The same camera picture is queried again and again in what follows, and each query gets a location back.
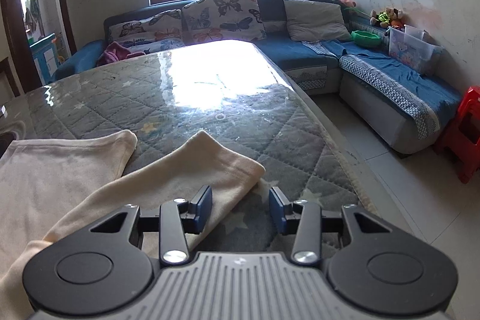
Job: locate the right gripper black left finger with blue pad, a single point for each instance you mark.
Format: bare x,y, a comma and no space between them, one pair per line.
178,218

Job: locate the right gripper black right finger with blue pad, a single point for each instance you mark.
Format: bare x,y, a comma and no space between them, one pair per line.
301,219

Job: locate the cream beige garment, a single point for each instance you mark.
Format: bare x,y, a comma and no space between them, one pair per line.
53,187

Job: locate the grey quilted star table cover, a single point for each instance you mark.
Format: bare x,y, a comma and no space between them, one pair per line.
229,90

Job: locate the blue corner sofa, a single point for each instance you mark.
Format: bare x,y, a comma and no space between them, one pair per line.
407,109

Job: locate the red plastic stool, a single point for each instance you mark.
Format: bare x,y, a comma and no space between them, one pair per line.
461,136

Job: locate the magenta cloth on sofa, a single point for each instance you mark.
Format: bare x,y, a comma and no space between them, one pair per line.
116,53

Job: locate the left butterfly print pillow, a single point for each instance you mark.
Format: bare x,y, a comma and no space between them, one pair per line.
159,32

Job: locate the butterfly print pillow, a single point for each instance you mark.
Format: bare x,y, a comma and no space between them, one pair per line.
159,32
211,20

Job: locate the green plastic bowl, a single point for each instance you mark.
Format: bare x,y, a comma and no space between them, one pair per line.
366,39

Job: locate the grey plain cushion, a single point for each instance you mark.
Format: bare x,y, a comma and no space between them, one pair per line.
312,21

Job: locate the clear plastic storage box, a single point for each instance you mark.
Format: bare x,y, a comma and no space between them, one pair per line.
415,49

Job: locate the right butterfly print pillow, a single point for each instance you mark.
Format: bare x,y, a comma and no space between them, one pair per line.
211,20

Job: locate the blue white small cabinet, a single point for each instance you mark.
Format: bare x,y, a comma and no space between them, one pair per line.
45,57

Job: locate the plush toys on sofa ledge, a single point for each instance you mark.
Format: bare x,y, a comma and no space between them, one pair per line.
389,18

